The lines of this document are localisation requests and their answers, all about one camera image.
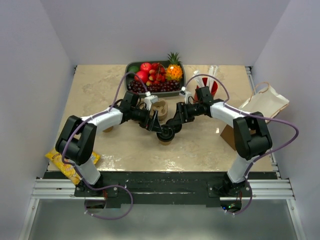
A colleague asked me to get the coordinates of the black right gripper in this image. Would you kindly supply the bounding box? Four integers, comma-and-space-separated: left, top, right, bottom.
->
170, 101, 203, 127

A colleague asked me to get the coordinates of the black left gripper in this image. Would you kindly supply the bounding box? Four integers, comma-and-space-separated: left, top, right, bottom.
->
130, 106, 163, 133

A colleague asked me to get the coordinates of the black cup lid bottom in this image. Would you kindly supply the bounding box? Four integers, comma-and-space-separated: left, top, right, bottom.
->
156, 124, 175, 142

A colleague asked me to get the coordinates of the brown pulp cup carrier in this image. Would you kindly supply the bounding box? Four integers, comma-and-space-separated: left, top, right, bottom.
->
149, 99, 169, 121

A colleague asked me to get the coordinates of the brown paper cup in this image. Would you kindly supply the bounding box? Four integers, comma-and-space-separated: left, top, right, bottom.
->
159, 139, 172, 146
103, 126, 114, 133

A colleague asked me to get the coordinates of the brown white paper bag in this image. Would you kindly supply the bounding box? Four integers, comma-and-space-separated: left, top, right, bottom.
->
219, 81, 290, 151

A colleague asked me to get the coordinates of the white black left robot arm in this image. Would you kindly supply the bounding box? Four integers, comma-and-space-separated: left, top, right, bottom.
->
55, 91, 164, 196

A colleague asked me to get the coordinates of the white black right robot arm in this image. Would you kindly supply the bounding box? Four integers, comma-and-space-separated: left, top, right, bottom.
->
157, 86, 273, 197

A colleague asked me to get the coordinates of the dark grape bunch right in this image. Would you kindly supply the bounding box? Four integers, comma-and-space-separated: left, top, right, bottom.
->
147, 80, 181, 93

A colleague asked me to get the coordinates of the dark grape bunch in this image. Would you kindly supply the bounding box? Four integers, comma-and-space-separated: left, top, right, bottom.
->
147, 80, 181, 93
127, 80, 148, 94

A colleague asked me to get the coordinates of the dark grape bunch left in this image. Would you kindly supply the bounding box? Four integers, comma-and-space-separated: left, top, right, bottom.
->
127, 80, 148, 94

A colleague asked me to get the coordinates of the red apple front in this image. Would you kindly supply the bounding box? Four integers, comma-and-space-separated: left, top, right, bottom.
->
134, 70, 149, 84

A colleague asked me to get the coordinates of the red apple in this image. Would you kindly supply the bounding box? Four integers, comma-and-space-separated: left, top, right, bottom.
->
140, 62, 152, 74
134, 70, 149, 84

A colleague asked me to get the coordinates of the strawberry bunch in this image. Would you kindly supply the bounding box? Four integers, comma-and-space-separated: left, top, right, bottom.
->
146, 62, 166, 86

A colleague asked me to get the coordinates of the red ribbed straw cup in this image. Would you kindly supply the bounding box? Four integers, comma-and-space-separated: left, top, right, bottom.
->
194, 81, 218, 102

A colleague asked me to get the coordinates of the orange pineapple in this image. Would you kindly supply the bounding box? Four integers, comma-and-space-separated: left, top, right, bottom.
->
165, 52, 183, 82

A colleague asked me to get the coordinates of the red apple back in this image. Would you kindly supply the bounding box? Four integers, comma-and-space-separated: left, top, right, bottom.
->
140, 62, 152, 74

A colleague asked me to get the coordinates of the green lime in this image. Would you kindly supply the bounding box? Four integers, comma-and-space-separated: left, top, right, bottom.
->
127, 65, 140, 74

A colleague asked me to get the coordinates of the dark grey fruit tray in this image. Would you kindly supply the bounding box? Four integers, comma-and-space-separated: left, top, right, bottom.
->
124, 60, 186, 97

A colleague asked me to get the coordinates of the yellow chips bag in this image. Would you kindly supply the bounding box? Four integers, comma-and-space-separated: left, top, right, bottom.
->
45, 148, 102, 186

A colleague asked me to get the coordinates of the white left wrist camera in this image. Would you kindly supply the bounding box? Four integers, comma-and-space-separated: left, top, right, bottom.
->
143, 91, 158, 110

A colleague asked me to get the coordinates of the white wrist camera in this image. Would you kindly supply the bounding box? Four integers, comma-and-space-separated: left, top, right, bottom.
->
179, 86, 192, 104
143, 91, 158, 110

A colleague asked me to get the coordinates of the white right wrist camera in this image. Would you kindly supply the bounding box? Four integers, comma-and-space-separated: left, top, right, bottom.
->
179, 86, 192, 104

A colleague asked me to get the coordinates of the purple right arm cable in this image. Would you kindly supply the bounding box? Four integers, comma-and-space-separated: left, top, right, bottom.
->
183, 74, 300, 216

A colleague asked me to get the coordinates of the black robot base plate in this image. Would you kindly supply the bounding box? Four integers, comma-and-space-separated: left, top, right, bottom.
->
74, 171, 252, 208

